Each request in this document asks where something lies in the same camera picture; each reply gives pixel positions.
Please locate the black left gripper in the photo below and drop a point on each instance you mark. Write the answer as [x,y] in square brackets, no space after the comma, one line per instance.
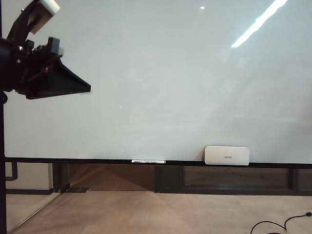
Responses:
[31,65]

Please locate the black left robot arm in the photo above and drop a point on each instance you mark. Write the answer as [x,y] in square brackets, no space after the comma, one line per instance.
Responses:
[7,56]

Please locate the large white whiteboard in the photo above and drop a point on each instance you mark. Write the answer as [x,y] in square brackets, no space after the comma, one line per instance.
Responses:
[146,73]

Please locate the white whiteboard eraser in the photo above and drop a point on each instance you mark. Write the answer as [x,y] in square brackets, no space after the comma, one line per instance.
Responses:
[226,156]

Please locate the black bent pipe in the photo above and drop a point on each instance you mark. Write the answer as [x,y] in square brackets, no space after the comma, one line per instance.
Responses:
[15,170]

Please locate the black floor plate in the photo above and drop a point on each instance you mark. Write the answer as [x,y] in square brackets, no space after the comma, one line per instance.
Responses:
[79,189]

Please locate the white printed label strip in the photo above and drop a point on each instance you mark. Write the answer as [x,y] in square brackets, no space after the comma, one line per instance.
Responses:
[148,161]

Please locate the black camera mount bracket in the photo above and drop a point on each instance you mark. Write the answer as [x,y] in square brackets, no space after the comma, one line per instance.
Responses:
[18,26]

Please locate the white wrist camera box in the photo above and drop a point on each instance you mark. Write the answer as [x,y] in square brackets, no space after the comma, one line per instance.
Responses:
[50,5]

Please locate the black metal frame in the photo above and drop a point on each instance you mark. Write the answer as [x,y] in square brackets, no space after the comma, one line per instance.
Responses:
[2,170]

